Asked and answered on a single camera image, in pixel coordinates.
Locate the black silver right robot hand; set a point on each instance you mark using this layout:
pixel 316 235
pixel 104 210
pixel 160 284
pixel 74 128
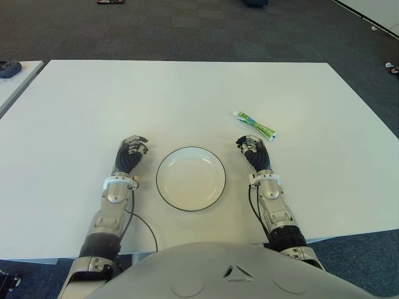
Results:
pixel 260 157

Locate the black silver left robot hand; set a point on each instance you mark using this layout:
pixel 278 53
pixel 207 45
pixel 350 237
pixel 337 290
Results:
pixel 129 157

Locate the green white toothpaste tube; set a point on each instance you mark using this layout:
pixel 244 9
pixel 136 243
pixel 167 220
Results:
pixel 255 124

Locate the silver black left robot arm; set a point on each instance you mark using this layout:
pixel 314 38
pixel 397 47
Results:
pixel 109 215

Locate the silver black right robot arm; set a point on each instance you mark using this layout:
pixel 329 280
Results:
pixel 279 215

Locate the white plate with black rim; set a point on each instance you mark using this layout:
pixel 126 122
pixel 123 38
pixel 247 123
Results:
pixel 190 183

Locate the white table leg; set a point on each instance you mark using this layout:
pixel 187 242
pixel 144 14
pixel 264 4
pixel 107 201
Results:
pixel 141 258

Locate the grey robot torso shell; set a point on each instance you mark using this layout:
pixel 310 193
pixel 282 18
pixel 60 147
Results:
pixel 218 274

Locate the white side table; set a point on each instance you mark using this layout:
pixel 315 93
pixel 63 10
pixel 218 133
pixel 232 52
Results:
pixel 15 90

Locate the dark blue device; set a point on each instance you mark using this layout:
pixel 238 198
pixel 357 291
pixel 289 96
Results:
pixel 9 70

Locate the dark sandals on feet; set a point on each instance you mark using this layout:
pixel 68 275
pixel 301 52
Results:
pixel 393 69

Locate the black floor stand part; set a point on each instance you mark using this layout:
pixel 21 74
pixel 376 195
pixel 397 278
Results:
pixel 7 280

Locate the white platform with black edge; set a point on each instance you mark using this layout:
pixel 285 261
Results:
pixel 377 12

